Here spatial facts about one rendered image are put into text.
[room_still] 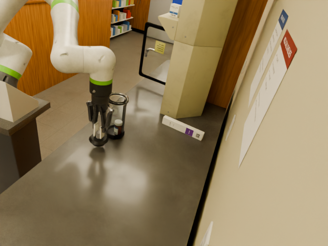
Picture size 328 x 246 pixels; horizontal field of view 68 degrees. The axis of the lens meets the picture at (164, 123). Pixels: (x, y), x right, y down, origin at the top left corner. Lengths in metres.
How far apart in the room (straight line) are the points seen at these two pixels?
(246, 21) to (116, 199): 1.27
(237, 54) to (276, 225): 1.51
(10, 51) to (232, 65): 1.30
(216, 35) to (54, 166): 1.04
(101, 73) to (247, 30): 1.02
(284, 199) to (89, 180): 0.91
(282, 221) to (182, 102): 1.29
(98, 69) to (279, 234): 0.84
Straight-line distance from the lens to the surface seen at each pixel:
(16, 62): 1.49
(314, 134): 0.26
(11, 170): 1.74
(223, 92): 1.80
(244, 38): 1.69
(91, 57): 0.96
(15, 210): 1.05
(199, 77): 1.47
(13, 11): 1.38
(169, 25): 1.38
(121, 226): 0.97
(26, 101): 1.47
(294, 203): 0.25
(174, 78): 1.44
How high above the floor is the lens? 1.76
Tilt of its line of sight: 33 degrees down
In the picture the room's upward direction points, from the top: 12 degrees clockwise
